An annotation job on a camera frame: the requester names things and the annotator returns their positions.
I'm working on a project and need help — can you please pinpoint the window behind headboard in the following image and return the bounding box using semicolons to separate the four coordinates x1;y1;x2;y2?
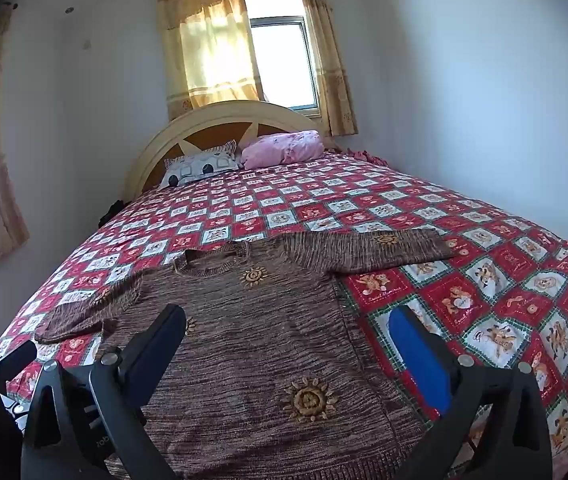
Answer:
241;0;322;116

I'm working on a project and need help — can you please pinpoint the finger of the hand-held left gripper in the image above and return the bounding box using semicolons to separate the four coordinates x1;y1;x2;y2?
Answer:
0;341;38;382

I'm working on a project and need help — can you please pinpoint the white patterned pillow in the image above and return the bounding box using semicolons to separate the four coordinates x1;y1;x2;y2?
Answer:
159;140;242;191

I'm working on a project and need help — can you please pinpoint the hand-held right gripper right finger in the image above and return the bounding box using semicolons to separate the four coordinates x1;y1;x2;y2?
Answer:
388;305;554;480

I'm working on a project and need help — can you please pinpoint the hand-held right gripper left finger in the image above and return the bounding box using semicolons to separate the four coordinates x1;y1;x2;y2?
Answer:
20;304;187;480

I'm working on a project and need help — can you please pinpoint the dark cloth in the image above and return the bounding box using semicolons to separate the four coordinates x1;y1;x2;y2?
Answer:
98;199;127;227

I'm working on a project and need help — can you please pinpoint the red checked printed blanket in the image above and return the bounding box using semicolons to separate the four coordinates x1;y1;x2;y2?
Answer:
0;150;568;480

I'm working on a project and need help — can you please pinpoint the cream wooden headboard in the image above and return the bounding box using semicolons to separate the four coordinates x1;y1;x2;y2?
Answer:
123;100;337;201

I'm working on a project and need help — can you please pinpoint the red crumpled cloth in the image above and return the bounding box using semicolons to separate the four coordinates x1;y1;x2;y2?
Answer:
346;147;392;166

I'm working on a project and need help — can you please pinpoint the brown knitted sweater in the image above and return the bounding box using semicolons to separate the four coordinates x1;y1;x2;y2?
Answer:
34;227;457;480

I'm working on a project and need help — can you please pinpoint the pink pillow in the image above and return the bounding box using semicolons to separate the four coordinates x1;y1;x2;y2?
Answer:
238;130;325;171

